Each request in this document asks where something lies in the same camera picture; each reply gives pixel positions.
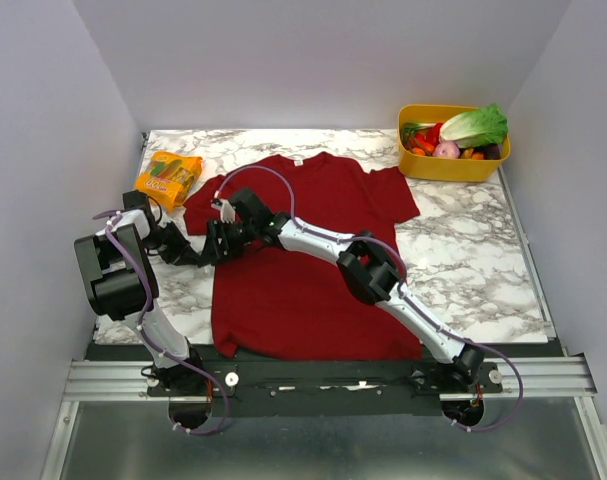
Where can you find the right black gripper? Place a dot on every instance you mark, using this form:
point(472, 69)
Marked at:
point(218, 241)

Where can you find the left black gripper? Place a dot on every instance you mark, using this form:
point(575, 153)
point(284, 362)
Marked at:
point(183, 253)

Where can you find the red t-shirt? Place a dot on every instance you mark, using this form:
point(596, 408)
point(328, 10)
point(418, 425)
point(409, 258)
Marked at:
point(292, 306)

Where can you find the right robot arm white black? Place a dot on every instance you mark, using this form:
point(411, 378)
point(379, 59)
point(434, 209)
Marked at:
point(372, 271)

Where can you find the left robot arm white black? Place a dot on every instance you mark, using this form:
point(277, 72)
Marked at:
point(120, 283)

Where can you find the orange snack packet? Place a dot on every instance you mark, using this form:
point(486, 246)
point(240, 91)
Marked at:
point(169, 178)

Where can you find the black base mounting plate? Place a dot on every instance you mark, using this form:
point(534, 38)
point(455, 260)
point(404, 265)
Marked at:
point(259, 386)

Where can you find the yellow plastic bin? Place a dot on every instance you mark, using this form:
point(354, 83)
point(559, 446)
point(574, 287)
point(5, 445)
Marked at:
point(475, 164)

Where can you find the toy red pepper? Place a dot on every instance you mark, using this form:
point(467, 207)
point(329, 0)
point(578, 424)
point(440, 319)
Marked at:
point(429, 137)

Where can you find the toy pink onion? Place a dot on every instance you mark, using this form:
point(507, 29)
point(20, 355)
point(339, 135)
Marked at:
point(447, 149)

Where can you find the toy lettuce head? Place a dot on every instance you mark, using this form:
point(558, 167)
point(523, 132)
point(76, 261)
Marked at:
point(476, 128)

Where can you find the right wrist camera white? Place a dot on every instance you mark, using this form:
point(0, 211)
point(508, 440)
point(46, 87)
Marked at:
point(227, 213)

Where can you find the aluminium rail frame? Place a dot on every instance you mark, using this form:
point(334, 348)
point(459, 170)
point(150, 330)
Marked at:
point(328, 420)

